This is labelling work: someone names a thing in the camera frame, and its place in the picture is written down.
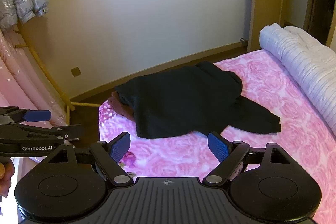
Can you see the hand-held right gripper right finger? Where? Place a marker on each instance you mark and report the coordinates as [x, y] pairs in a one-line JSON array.
[[216, 146]]

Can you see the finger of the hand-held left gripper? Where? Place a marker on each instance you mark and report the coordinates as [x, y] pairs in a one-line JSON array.
[[52, 132], [36, 115]]

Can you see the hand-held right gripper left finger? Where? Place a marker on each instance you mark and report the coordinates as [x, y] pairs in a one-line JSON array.
[[121, 144]]

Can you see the black garment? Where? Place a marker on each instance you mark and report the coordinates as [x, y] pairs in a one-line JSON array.
[[183, 98]]

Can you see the person's left hand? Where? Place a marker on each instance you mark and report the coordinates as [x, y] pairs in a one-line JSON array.
[[6, 174]]

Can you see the brown garment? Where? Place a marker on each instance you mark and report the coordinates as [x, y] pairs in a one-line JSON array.
[[123, 106]]

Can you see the pink satin cloth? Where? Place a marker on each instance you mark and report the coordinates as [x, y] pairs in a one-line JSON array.
[[15, 77]]

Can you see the pink floral blanket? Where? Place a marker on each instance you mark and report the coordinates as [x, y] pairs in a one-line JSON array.
[[262, 98]]

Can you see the metal door stopper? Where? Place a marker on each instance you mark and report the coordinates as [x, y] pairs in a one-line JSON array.
[[242, 40]]

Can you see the white rolled quilt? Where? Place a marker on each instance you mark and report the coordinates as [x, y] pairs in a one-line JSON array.
[[302, 61]]

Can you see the wooden door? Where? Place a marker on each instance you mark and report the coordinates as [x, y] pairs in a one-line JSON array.
[[265, 3]]

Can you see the beige low wall socket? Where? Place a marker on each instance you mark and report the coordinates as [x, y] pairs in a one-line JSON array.
[[75, 71]]

